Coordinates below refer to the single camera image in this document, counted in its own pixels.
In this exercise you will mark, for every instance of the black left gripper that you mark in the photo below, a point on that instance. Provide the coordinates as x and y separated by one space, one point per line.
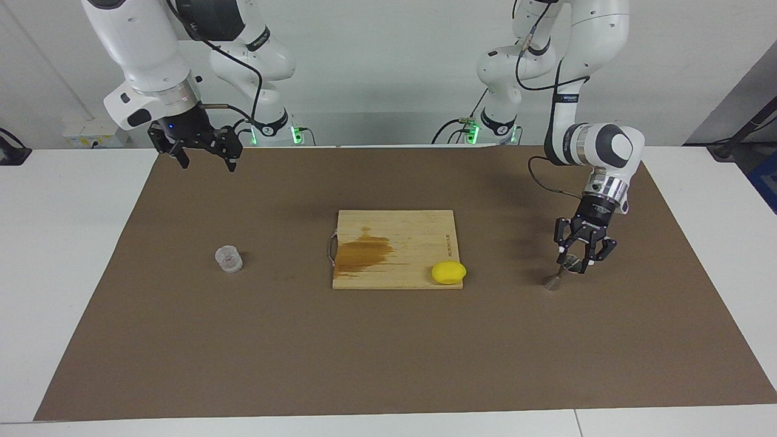
593 217

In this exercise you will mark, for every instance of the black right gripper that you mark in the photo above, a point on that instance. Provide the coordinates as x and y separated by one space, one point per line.
182 124

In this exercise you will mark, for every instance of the clear plastic cup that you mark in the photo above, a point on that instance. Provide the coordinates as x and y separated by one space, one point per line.
229 260

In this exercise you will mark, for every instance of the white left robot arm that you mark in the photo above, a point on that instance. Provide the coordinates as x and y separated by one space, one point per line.
601 36

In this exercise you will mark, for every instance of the white power strip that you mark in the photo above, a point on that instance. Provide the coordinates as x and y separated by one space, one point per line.
91 133

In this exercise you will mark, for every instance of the yellow lemon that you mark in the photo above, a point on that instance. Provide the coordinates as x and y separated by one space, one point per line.
448 273

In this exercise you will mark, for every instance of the stained wooden cutting board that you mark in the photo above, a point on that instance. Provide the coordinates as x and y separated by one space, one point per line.
413 237

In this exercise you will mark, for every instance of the blue box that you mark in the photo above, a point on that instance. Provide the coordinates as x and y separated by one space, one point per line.
766 182

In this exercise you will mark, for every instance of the black stand leg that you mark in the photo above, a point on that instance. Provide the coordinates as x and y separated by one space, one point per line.
743 130

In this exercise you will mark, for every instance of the brown table mat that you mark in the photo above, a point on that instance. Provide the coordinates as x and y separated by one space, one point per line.
388 352

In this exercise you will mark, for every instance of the black clamp mount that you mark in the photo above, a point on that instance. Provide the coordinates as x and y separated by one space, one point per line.
12 155

